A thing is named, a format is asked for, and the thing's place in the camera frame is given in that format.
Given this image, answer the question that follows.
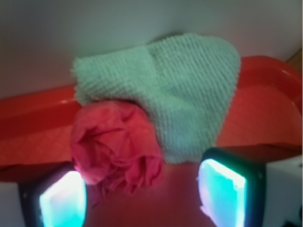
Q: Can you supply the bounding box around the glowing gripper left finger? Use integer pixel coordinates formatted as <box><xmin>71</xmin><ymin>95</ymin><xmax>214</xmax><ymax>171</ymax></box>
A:
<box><xmin>18</xmin><ymin>163</ymin><xmax>87</xmax><ymax>227</ymax></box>

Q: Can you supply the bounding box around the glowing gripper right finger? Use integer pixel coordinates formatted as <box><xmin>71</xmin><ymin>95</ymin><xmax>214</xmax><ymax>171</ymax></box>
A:
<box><xmin>197</xmin><ymin>147</ymin><xmax>265</xmax><ymax>227</ymax></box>

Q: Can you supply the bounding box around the red paper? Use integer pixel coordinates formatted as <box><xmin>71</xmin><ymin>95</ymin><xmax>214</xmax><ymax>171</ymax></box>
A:
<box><xmin>70</xmin><ymin>101</ymin><xmax>164</xmax><ymax>206</ymax></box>

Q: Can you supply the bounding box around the light blue knitted cloth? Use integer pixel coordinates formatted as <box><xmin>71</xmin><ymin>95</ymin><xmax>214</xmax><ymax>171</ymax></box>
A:
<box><xmin>71</xmin><ymin>33</ymin><xmax>241</xmax><ymax>164</ymax></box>

